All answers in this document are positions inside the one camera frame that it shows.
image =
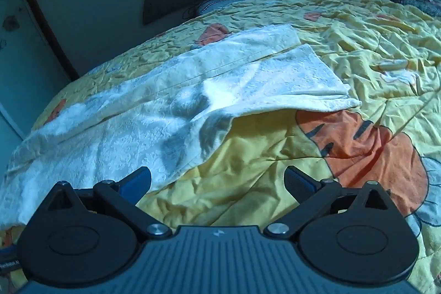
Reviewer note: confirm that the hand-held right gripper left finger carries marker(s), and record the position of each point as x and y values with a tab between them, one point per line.
138	182

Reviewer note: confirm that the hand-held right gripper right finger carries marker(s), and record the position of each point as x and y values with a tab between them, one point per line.
297	182

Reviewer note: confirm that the white embossed pants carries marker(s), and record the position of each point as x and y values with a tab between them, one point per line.
137	115

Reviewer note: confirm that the yellow printed blanket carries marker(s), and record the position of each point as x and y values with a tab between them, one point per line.
275	149

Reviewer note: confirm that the dark patterned cloth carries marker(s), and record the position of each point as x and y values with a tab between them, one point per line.
423	6

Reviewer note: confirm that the brown wooden frame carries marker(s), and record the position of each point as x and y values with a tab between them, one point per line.
38	4

